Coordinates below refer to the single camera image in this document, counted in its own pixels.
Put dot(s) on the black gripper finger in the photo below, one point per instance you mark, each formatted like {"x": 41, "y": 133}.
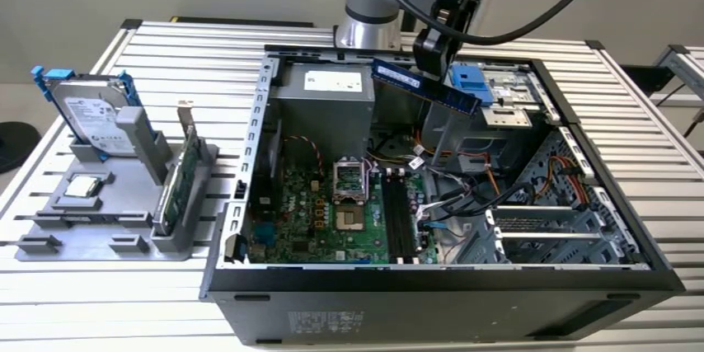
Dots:
{"x": 435, "y": 51}

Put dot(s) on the RAM stick with white label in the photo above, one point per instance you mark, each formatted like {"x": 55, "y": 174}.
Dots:
{"x": 396, "y": 73}

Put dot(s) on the blue plastic latch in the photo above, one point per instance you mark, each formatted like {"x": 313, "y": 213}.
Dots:
{"x": 469, "y": 78}

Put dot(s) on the grey metal drive cage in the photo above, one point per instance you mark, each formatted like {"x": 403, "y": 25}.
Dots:
{"x": 467, "y": 137}

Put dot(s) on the grey power supply unit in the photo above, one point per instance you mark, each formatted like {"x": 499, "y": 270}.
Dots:
{"x": 324, "y": 121}

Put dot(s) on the thin locking lever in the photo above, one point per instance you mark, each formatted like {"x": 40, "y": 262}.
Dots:
{"x": 365, "y": 183}

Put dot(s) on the black case fan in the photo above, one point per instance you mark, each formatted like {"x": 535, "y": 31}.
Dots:
{"x": 269, "y": 162}

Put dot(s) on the CPU socket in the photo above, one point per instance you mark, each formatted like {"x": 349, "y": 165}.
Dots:
{"x": 349, "y": 218}

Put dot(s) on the grey metal disk bay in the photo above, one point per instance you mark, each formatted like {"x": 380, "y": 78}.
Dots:
{"x": 549, "y": 212}

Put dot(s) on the green motherboard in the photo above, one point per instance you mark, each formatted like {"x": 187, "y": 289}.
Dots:
{"x": 296, "y": 220}

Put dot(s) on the grey parts rack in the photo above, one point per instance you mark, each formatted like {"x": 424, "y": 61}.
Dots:
{"x": 132, "y": 187}

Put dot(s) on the hard disk in blue carrier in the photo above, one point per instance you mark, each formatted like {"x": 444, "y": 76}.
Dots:
{"x": 91, "y": 117}

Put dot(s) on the black open PC case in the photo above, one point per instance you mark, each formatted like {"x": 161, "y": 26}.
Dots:
{"x": 384, "y": 315}

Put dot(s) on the silver CPU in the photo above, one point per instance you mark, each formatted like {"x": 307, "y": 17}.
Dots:
{"x": 83, "y": 186}

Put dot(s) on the black round base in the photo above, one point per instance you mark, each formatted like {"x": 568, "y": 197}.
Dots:
{"x": 16, "y": 146}

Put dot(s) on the aluminium frame table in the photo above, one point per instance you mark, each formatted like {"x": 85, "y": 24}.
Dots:
{"x": 679, "y": 55}

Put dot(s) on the graphics card with metal bracket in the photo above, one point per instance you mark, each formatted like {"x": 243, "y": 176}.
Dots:
{"x": 176, "y": 199}

